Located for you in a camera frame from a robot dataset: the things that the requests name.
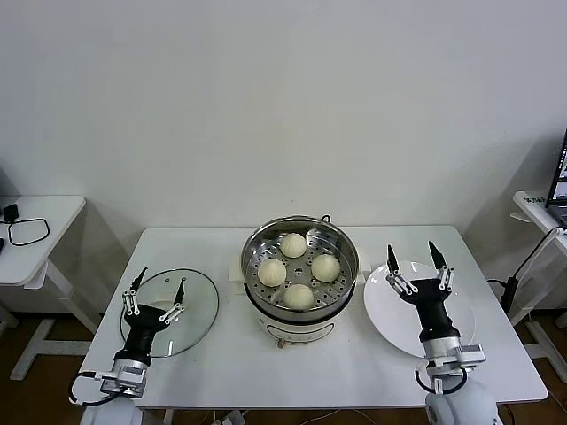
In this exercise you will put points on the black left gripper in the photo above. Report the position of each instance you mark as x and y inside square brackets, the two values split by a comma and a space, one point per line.
[144, 327]

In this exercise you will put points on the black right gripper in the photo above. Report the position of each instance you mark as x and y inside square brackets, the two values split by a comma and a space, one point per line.
[432, 310]

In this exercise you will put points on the glass pot lid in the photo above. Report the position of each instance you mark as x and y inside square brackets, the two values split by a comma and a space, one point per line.
[199, 305]

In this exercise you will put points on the white steamed baozi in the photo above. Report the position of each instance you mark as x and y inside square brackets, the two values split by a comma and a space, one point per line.
[293, 245]
[326, 268]
[299, 297]
[271, 273]

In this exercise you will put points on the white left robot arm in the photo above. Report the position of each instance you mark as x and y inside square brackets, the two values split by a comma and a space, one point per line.
[133, 367]

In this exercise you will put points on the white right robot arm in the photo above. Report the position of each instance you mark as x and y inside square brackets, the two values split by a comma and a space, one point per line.
[443, 347]

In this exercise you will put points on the perforated steel steamer basket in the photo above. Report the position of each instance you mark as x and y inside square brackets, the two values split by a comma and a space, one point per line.
[341, 248]

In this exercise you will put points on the white round plate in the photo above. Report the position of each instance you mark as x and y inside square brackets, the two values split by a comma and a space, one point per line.
[381, 310]

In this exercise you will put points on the black power adapter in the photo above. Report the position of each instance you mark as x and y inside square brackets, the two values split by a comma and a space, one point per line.
[510, 292]

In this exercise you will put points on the white side desk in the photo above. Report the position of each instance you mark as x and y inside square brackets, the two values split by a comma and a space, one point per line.
[531, 214]
[44, 248]

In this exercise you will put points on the white power strip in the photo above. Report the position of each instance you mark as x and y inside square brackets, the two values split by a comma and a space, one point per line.
[232, 418]

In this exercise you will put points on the laptop with lit screen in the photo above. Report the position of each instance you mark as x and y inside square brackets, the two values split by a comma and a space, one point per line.
[559, 186]

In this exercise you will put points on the small black adapter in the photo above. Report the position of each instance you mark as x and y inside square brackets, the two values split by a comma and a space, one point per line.
[10, 213]

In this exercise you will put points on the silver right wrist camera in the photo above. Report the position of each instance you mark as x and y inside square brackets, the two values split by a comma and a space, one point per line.
[470, 355]

